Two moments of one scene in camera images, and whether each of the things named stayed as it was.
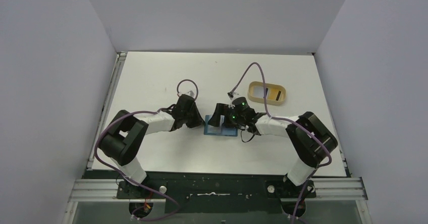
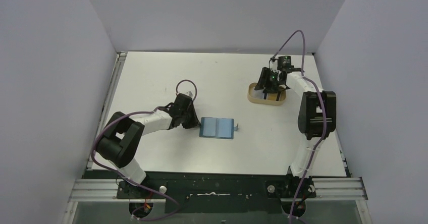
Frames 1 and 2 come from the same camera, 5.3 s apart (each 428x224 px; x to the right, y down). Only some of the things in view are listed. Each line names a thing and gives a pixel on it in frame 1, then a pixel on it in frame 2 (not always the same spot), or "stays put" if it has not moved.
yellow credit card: [273, 93] stays put
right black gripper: [221, 116] to [270, 83]
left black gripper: [198, 121] stays put
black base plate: [216, 193] stays put
